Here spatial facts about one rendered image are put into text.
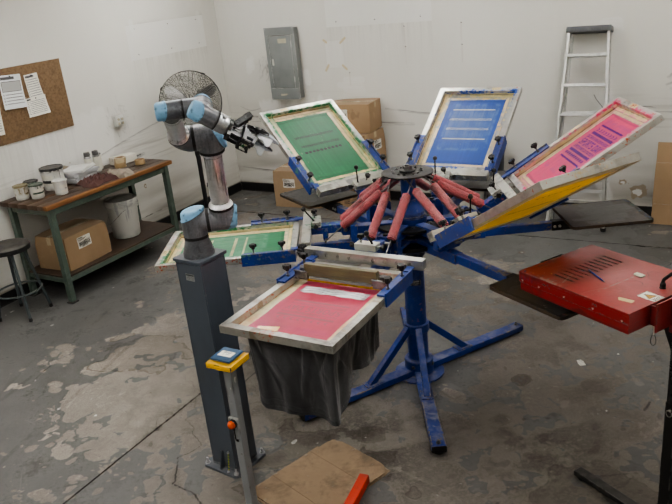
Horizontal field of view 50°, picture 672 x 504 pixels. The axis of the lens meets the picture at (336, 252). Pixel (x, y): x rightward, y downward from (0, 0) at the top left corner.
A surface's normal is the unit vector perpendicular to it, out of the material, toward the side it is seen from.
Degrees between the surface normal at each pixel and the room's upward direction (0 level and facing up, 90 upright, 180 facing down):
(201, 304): 90
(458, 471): 0
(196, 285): 90
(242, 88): 90
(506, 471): 0
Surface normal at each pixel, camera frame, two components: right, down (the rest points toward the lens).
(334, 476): -0.10, -0.93
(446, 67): -0.48, 0.36
